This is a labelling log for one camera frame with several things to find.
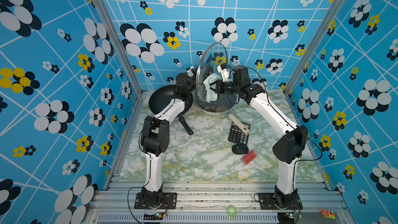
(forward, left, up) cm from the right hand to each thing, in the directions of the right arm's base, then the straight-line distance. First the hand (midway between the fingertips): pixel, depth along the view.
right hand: (210, 85), depth 80 cm
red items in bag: (-26, -22, -32) cm, 47 cm away
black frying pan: (+17, +35, -25) cm, 47 cm away
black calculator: (-11, -18, -31) cm, 37 cm away
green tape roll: (-50, -11, -33) cm, 61 cm away
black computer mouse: (-21, -17, -31) cm, 41 cm away
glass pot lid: (+30, -3, 0) cm, 30 cm away
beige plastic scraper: (-10, -17, -22) cm, 29 cm away
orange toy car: (-52, -52, -31) cm, 80 cm away
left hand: (+6, -2, +8) cm, 10 cm away
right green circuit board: (-53, -34, -34) cm, 71 cm away
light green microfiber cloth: (-4, 0, -3) cm, 5 cm away
